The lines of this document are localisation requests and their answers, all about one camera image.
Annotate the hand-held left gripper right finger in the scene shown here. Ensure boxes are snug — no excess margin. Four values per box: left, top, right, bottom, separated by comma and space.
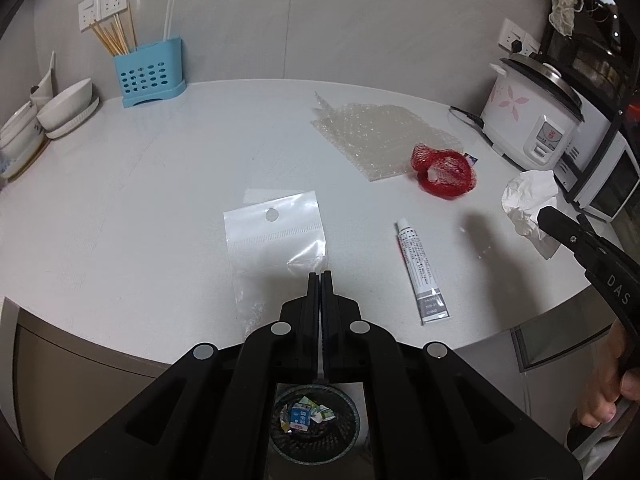
321, 271, 583, 480

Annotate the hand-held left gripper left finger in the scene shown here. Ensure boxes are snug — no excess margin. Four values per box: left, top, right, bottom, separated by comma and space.
54, 271, 320, 480

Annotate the white tissue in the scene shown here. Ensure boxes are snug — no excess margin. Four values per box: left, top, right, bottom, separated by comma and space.
501, 170, 561, 261

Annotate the clear plastic bag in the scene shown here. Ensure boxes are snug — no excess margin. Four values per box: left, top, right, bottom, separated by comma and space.
223, 190, 331, 333

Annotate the white ointment tube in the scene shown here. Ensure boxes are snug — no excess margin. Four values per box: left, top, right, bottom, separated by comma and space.
395, 218, 453, 326

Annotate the red mesh net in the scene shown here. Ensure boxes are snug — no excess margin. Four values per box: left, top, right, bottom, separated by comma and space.
410, 143, 476, 202

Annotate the dark mesh trash basket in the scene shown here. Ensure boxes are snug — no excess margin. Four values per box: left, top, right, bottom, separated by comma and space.
269, 384, 368, 463

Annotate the clear bubble wrap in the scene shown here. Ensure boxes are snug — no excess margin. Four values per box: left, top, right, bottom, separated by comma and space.
310, 91, 458, 182

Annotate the person's right hand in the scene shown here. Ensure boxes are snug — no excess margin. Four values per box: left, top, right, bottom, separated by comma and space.
574, 321, 635, 430

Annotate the white microwave oven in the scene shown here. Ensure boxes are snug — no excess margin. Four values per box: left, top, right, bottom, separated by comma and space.
552, 107, 640, 223

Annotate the white flowered rice cooker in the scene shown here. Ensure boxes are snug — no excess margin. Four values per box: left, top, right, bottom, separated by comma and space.
481, 51, 586, 172

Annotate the steel pot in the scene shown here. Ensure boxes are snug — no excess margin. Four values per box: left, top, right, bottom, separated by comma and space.
570, 40, 616, 86

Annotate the black metal rack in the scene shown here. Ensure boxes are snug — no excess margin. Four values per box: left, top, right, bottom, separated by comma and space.
537, 0, 640, 206

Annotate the hanging lace cloth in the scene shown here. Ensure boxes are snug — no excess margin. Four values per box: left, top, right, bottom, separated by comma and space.
550, 0, 585, 37

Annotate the beige counter cabinet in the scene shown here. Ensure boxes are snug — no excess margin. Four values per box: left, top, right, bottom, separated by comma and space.
0, 297, 616, 480

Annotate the blue plastic chopstick holder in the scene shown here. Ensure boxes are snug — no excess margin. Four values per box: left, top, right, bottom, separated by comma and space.
113, 35, 187, 109

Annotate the white ribbed plate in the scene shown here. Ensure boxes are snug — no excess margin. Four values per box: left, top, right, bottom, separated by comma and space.
45, 96, 101, 140

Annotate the large white bowl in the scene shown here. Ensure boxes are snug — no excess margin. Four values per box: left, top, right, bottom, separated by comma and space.
36, 78, 95, 132

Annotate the shallow white plate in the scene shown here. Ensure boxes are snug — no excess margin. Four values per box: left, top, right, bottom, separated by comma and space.
0, 140, 52, 181

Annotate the small white bowl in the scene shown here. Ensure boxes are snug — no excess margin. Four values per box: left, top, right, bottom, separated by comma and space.
0, 127, 47, 163
0, 101, 41, 143

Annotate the bundle of wooden chopsticks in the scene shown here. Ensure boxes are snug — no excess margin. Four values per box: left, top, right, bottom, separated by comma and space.
89, 2, 137, 57

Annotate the white ceramic spoon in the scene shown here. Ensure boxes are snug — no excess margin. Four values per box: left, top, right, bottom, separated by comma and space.
29, 51, 57, 110

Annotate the black power cord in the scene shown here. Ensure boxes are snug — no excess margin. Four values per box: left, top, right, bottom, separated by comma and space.
449, 105, 486, 128

